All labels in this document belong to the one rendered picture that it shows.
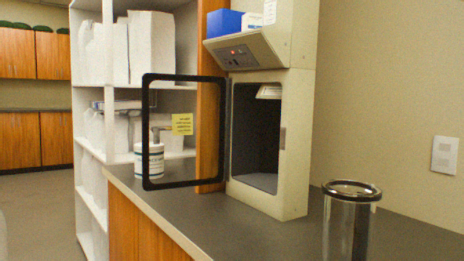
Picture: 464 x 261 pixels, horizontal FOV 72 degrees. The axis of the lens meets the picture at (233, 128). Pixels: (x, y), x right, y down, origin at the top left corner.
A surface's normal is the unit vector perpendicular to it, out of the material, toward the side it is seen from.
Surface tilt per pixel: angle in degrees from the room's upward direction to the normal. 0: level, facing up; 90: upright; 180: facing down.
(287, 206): 90
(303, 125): 90
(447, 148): 90
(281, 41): 90
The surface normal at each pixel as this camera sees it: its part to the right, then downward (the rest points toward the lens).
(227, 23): 0.58, 0.11
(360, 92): -0.82, 0.04
